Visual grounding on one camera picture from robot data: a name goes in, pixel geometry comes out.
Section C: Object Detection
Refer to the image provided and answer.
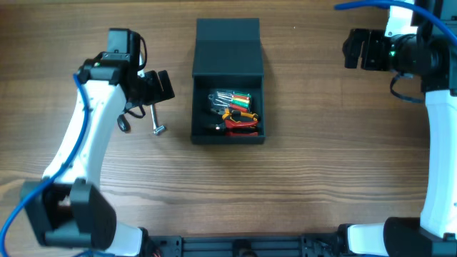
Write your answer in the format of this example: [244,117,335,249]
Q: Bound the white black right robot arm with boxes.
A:
[332,0,456,256]

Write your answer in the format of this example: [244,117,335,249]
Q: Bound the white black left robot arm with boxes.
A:
[18,29,174,256]

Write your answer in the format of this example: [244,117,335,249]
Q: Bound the clear case coloured screwdrivers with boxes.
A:
[208,90,252,112]

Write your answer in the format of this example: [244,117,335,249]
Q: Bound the orange black pliers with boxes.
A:
[210,108,258,121]

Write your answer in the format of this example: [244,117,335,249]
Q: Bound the black red small screwdriver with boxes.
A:
[117,115,131,133]

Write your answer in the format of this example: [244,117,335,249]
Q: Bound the dark green open box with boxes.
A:
[191,18,266,145]

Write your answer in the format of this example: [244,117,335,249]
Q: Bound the red handled cutters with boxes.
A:
[205,120,258,136]

